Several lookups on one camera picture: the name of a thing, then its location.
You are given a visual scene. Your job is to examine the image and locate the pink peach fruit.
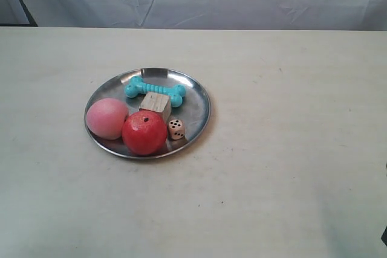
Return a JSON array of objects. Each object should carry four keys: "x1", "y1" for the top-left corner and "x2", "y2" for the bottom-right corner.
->
[{"x1": 86, "y1": 98, "x2": 129, "y2": 140}]

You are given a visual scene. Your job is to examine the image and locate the wooden die black dots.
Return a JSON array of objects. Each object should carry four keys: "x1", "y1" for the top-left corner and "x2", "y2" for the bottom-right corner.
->
[{"x1": 167, "y1": 119, "x2": 185, "y2": 140}]

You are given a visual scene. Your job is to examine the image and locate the turquoise rubber bone toy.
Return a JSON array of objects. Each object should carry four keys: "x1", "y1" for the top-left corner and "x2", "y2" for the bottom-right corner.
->
[{"x1": 124, "y1": 76, "x2": 186, "y2": 108}]

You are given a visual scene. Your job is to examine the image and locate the round silver metal plate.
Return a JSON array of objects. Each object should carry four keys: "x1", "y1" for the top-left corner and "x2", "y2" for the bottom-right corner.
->
[{"x1": 85, "y1": 68, "x2": 211, "y2": 160}]

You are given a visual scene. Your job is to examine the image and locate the red apple fruit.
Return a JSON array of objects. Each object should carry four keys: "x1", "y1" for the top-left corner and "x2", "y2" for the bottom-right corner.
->
[{"x1": 122, "y1": 110, "x2": 167, "y2": 155}]

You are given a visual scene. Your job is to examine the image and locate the small wooden block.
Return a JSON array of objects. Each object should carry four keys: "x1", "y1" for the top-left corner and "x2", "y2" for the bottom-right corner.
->
[{"x1": 139, "y1": 92, "x2": 172, "y2": 122}]

